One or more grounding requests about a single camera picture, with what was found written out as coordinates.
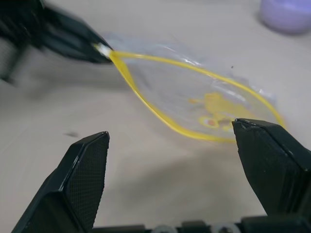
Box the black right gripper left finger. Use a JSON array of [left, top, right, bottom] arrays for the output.
[[11, 131, 110, 233]]

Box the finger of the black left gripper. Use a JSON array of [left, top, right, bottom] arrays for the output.
[[43, 2, 114, 50], [42, 30, 114, 65]]

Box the light purple round container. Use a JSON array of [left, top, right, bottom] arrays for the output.
[[258, 0, 311, 35]]

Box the clear plastic bag yellow rim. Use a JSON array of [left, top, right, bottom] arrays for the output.
[[100, 31, 288, 144]]

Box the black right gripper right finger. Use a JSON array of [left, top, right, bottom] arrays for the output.
[[231, 118, 311, 217]]

